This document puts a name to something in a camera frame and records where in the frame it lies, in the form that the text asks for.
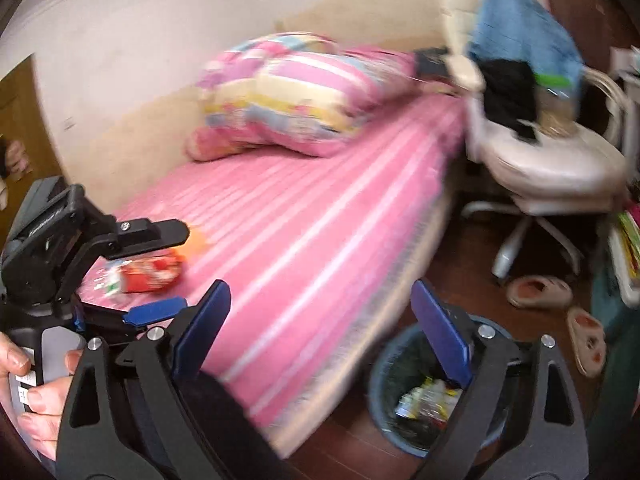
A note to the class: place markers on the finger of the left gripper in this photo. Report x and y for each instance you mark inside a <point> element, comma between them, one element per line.
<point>154,312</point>
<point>143,235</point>

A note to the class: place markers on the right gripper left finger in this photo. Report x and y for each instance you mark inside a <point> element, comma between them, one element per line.
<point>125,418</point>

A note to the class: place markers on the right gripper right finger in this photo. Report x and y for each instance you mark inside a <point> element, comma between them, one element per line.
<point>519,415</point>

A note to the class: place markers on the red snack wrapper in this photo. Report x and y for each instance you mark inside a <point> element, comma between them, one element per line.
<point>141,274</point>

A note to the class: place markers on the trash in bin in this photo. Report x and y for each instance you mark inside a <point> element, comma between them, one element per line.
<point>432,402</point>

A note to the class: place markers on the blue trash bin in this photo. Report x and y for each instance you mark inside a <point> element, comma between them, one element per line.
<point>404,363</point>

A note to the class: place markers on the person's left hand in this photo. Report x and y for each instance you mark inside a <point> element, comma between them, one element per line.
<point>42,424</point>

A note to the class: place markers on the pink floral pillow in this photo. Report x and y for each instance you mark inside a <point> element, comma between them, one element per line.
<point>211,143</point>

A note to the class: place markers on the beige slipper near bin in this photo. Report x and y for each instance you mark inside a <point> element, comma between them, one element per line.
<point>588,341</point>

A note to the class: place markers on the beige slipper near chair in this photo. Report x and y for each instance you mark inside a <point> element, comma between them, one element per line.
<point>539,292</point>

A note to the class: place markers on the pink striped bed sheet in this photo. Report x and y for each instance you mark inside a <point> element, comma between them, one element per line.
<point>319,253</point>

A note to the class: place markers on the striped cartoon quilt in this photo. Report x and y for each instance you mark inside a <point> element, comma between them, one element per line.
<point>302,91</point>

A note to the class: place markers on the white office chair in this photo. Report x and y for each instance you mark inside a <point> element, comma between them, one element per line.
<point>582,174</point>

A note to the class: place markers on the jar with green lid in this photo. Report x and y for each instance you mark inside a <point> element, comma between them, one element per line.
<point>556,107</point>

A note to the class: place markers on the black garment on chair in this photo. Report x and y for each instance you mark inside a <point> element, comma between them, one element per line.
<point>509,96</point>

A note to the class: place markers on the blue towel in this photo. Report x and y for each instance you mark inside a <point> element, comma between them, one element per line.
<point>523,30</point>

